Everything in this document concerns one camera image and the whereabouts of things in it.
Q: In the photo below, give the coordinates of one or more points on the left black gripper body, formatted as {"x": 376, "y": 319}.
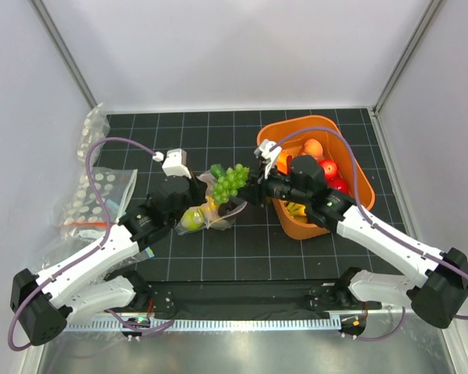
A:
{"x": 194, "y": 198}

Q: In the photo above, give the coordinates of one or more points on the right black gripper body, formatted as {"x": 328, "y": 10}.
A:
{"x": 280, "y": 186}

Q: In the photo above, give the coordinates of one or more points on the green grapes bunch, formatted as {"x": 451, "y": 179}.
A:
{"x": 227, "y": 187}

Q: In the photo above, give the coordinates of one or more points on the green apple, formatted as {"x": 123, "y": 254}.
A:
{"x": 193, "y": 219}

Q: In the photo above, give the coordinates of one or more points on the green chili pepper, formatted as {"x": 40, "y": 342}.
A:
{"x": 217, "y": 171}

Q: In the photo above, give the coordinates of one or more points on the yellow mango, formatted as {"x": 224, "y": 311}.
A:
{"x": 210, "y": 205}

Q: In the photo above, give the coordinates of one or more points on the pink dotted zip bag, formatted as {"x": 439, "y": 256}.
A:
{"x": 209, "y": 215}

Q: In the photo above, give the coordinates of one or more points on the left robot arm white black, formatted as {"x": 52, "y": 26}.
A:
{"x": 45, "y": 303}

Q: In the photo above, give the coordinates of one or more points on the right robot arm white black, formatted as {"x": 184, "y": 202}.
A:
{"x": 433, "y": 283}

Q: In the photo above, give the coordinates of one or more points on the white dotted bag with items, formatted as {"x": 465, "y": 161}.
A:
{"x": 92, "y": 206}

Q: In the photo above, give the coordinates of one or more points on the white dotted bag upright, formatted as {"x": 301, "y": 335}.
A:
{"x": 95, "y": 127}

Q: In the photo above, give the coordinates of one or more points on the orange fruit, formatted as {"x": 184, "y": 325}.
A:
{"x": 283, "y": 163}

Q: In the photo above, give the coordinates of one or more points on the yellow banana bunch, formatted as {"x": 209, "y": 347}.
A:
{"x": 297, "y": 211}

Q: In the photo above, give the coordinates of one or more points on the red apple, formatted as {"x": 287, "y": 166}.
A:
{"x": 339, "y": 184}

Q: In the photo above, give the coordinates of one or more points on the peach fruit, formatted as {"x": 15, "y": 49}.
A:
{"x": 314, "y": 148}

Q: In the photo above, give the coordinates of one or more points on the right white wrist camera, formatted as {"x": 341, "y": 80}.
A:
{"x": 267, "y": 153}

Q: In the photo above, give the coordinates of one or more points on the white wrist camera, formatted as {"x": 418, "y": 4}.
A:
{"x": 267, "y": 153}
{"x": 175, "y": 164}

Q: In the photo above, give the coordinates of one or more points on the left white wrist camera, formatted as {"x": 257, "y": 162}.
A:
{"x": 175, "y": 164}

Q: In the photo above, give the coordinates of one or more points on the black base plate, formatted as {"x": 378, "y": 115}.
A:
{"x": 243, "y": 299}

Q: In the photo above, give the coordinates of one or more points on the white slotted cable duct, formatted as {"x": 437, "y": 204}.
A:
{"x": 109, "y": 324}

